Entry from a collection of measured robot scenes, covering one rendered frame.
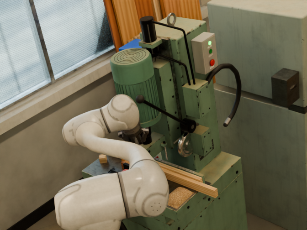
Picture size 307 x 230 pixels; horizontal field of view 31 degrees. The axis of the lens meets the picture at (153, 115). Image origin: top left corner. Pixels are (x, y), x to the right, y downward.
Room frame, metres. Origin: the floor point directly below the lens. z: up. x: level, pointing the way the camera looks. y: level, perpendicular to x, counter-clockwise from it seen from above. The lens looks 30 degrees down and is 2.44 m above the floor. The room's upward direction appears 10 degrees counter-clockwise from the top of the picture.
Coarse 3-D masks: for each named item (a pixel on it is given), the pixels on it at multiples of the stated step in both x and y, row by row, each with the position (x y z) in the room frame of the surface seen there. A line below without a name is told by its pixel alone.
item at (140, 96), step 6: (138, 96) 1.96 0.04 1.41; (138, 102) 1.95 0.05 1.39; (144, 102) 1.97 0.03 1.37; (156, 108) 2.01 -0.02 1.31; (168, 114) 2.05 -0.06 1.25; (180, 120) 2.10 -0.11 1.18; (186, 120) 2.14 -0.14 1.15; (192, 120) 2.14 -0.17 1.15; (180, 126) 2.14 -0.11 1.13; (186, 126) 2.12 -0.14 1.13; (192, 126) 2.13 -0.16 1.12; (192, 132) 2.13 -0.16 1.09
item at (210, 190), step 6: (162, 168) 2.11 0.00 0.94; (168, 174) 2.06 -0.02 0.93; (174, 174) 2.04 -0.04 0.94; (174, 180) 2.04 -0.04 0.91; (180, 180) 2.01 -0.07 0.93; (186, 180) 1.99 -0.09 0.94; (192, 180) 1.98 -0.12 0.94; (186, 186) 1.99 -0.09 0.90; (192, 186) 1.96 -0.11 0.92; (198, 186) 1.94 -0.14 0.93; (204, 186) 1.92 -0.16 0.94; (210, 186) 1.91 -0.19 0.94; (204, 192) 1.92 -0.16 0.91; (210, 192) 1.89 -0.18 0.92; (216, 192) 1.88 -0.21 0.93
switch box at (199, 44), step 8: (208, 32) 2.30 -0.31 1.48; (192, 40) 2.25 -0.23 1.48; (200, 40) 2.24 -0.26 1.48; (208, 40) 2.25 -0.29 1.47; (192, 48) 2.25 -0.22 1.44; (200, 48) 2.22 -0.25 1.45; (208, 48) 2.24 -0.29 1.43; (200, 56) 2.23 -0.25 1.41; (208, 56) 2.24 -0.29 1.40; (216, 56) 2.28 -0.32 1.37; (200, 64) 2.23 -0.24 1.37; (208, 64) 2.23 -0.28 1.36; (216, 64) 2.27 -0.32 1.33; (200, 72) 2.23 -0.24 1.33; (208, 72) 2.23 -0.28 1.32
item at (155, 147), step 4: (152, 132) 2.22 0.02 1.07; (156, 132) 2.22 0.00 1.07; (152, 136) 2.19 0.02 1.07; (156, 136) 2.18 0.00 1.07; (160, 136) 2.17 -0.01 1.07; (152, 140) 2.16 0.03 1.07; (156, 140) 2.15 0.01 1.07; (160, 140) 2.16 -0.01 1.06; (164, 140) 2.18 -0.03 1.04; (148, 144) 2.13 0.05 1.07; (152, 144) 2.12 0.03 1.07; (156, 144) 2.14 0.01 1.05; (160, 144) 2.16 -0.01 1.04; (144, 148) 2.10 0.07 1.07; (148, 148) 2.10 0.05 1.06; (152, 148) 2.12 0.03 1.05; (156, 148) 2.14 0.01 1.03; (160, 148) 2.15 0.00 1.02; (148, 152) 2.10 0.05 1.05; (152, 152) 2.11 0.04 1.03; (156, 152) 2.13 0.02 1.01; (152, 156) 2.11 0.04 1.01
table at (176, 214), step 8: (96, 160) 2.33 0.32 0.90; (112, 160) 2.31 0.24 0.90; (120, 160) 2.29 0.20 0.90; (88, 168) 2.27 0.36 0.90; (96, 168) 2.26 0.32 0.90; (104, 168) 2.25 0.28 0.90; (120, 168) 2.22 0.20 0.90; (88, 176) 2.23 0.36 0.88; (176, 184) 2.02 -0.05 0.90; (200, 192) 1.95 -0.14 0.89; (192, 200) 1.91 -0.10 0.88; (200, 200) 1.95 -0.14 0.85; (168, 208) 1.87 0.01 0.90; (184, 208) 1.87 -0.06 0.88; (192, 208) 1.91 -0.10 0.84; (168, 216) 1.87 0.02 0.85; (176, 216) 1.84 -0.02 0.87
